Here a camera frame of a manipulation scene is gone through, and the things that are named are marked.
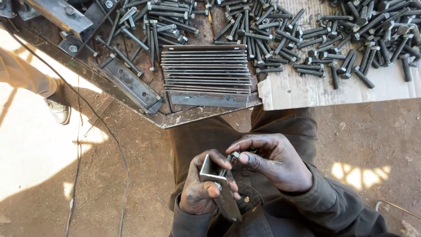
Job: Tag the person's left hand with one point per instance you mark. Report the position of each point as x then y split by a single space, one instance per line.
197 194

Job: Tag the person's right hand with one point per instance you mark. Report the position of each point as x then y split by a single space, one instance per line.
283 168

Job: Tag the single steel angle bracket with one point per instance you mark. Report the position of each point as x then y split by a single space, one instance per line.
227 197

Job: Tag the threaded steel bolt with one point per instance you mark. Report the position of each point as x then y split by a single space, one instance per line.
227 164

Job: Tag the steel hex nut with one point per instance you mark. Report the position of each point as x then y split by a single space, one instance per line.
235 155

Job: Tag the person's dark trousers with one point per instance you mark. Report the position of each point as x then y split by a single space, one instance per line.
213 135

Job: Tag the rusty steel work table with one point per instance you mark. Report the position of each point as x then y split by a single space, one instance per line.
184 119

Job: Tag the brown cardboard sheet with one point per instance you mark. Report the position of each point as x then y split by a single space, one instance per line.
312 93

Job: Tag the stack of steel angle brackets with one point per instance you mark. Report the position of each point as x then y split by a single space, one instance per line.
206 75

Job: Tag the bolted steel angle bar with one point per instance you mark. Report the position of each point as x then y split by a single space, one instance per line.
131 84

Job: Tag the pile of steel bolts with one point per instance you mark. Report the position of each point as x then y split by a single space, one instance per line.
329 36
158 29

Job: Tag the thin black steel rod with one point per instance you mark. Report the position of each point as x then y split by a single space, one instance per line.
98 31

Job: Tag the small bolted steel plate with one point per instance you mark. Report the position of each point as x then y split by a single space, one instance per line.
69 46

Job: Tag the large steel angle piece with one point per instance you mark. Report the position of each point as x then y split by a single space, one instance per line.
62 14

